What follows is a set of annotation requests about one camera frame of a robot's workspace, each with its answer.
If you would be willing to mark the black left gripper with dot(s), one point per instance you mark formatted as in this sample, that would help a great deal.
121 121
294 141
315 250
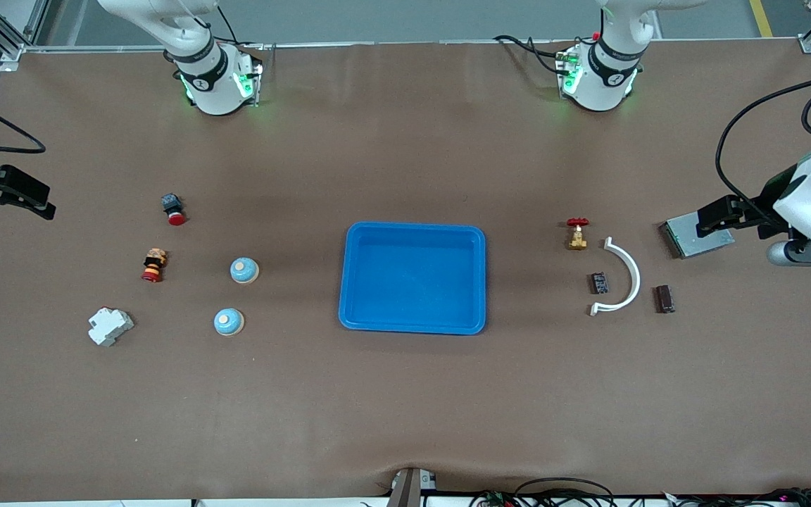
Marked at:
774 192

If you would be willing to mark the dark brown cylindrical capacitor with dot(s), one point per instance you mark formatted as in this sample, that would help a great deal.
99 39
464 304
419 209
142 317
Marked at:
664 299
599 284

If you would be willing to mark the blue dome call bell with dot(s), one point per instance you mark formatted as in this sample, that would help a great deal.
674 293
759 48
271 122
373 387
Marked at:
244 272
228 323

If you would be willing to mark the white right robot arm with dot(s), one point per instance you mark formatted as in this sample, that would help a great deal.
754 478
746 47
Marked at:
215 84

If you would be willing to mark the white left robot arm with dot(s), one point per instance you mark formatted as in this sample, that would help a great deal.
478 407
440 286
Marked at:
810 197

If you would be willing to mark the grey metal box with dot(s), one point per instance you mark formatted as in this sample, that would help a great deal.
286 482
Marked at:
687 243

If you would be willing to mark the red orange black push button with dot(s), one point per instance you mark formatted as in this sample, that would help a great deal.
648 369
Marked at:
154 265

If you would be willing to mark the black button with red cap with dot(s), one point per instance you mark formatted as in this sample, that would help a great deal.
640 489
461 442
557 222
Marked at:
173 208

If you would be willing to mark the white circuit breaker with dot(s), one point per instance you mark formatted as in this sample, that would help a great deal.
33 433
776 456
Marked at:
110 327

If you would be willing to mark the blue plastic tray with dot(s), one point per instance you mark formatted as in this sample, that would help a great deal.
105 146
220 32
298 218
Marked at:
412 282

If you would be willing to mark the white curved plastic bracket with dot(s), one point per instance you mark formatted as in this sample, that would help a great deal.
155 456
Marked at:
635 273

